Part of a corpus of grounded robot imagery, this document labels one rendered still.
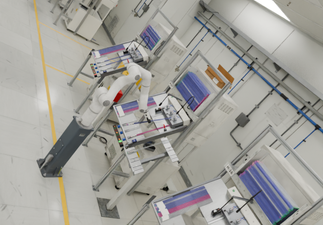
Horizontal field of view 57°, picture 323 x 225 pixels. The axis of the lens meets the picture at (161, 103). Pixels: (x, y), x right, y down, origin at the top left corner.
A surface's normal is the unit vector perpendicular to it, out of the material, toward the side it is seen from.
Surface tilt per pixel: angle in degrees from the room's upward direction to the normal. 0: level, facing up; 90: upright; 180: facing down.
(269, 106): 90
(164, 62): 90
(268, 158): 90
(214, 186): 44
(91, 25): 90
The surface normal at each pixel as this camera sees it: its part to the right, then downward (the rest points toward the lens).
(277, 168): -0.70, -0.33
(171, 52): 0.36, 0.60
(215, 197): -0.05, -0.75
